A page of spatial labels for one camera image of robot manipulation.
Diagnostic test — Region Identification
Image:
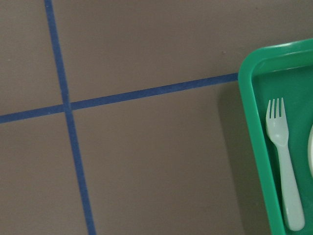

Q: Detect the white plastic fork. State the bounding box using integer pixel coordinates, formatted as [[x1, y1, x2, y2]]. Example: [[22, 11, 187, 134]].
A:
[[266, 98, 305, 231]]

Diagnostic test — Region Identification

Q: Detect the green plastic tray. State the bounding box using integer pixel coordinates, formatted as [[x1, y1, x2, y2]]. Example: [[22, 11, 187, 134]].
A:
[[238, 39, 313, 235]]

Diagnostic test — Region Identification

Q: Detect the white round plate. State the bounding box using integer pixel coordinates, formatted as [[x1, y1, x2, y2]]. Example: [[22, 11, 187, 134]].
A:
[[308, 126, 313, 176]]

